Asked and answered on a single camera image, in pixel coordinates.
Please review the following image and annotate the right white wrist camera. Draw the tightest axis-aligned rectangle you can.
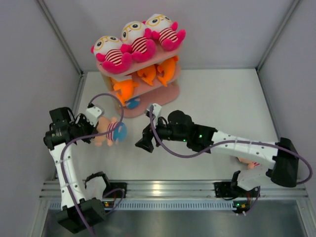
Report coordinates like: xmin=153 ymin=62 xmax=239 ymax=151
xmin=145 ymin=103 xmax=162 ymax=125

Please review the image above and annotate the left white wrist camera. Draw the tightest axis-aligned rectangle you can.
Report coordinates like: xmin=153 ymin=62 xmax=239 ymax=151
xmin=84 ymin=104 xmax=104 ymax=127

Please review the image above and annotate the small orange shark plush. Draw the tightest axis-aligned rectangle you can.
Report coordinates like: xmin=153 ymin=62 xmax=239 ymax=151
xmin=137 ymin=65 xmax=156 ymax=86

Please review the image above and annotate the boy doll plush blue cap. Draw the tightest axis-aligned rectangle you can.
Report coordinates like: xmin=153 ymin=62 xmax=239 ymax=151
xmin=94 ymin=116 xmax=128 ymax=148

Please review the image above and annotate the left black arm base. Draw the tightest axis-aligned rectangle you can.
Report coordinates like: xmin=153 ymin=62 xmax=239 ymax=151
xmin=97 ymin=181 xmax=127 ymax=216

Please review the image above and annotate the white slotted cable duct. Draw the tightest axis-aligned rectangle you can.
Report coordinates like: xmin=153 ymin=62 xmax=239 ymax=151
xmin=49 ymin=199 xmax=237 ymax=211

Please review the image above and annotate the purple cable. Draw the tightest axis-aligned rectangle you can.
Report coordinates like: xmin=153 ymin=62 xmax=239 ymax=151
xmin=149 ymin=105 xmax=312 ymax=185
xmin=60 ymin=93 xmax=124 ymax=237

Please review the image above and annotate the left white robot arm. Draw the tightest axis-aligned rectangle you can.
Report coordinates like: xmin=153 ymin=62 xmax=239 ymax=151
xmin=43 ymin=104 xmax=106 ymax=234

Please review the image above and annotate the white panda plush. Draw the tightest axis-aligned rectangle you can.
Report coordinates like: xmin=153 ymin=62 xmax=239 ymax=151
xmin=120 ymin=21 xmax=157 ymax=63
xmin=143 ymin=13 xmax=186 ymax=51
xmin=90 ymin=36 xmax=132 ymax=74

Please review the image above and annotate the boy doll plush right side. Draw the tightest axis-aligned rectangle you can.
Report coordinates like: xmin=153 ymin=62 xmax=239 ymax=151
xmin=237 ymin=158 xmax=260 ymax=169

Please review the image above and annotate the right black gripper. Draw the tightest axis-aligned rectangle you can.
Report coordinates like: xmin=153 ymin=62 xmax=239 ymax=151
xmin=136 ymin=114 xmax=188 ymax=153

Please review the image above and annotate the orange shark plush on shelf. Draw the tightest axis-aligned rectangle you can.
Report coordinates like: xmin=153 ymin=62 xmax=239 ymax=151
xmin=112 ymin=79 xmax=139 ymax=106

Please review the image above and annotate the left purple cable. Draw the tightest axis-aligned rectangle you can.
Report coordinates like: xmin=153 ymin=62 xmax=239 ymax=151
xmin=60 ymin=93 xmax=124 ymax=237

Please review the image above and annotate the boy doll plush on shelf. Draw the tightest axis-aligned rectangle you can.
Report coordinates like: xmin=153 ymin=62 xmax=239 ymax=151
xmin=125 ymin=96 xmax=141 ymax=109

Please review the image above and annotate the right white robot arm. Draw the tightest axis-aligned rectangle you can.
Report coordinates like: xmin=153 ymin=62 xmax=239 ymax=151
xmin=135 ymin=110 xmax=299 ymax=196

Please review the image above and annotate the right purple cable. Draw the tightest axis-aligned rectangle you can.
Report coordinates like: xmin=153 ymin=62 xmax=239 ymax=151
xmin=149 ymin=105 xmax=312 ymax=185

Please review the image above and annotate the aluminium front rail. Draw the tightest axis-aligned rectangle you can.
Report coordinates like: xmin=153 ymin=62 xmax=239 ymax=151
xmin=39 ymin=179 xmax=309 ymax=198

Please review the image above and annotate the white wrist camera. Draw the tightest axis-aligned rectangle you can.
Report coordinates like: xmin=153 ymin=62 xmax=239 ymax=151
xmin=84 ymin=104 xmax=104 ymax=127
xmin=145 ymin=103 xmax=162 ymax=125

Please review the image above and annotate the pink three-tier toy shelf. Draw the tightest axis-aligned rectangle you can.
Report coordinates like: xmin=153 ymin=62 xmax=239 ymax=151
xmin=96 ymin=46 xmax=182 ymax=118

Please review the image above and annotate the large orange shark plush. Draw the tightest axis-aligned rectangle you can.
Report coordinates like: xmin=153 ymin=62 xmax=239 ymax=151
xmin=157 ymin=55 xmax=179 ymax=87

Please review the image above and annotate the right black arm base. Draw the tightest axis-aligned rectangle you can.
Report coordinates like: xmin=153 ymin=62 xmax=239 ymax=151
xmin=214 ymin=182 xmax=260 ymax=216

